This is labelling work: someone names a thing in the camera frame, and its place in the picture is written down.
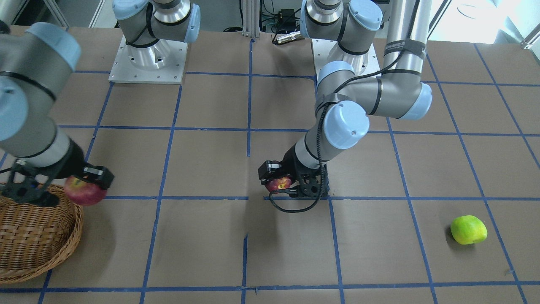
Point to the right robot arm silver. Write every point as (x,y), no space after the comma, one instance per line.
(35,68)

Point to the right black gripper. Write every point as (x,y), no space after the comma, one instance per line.
(72,159)

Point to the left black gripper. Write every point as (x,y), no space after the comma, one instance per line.
(291,166)

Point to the green apple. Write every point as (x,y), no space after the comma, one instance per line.
(468,229)

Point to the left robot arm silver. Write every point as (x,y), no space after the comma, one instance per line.
(346,94)

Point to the dark red apple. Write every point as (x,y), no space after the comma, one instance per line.
(279,184)

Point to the silver cylinder connector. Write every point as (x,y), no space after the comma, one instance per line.
(287,38)

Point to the wicker basket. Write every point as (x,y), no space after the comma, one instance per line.
(35,239)

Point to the aluminium frame post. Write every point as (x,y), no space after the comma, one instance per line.
(250,18)

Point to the black power adapter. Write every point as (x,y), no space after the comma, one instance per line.
(286,17)

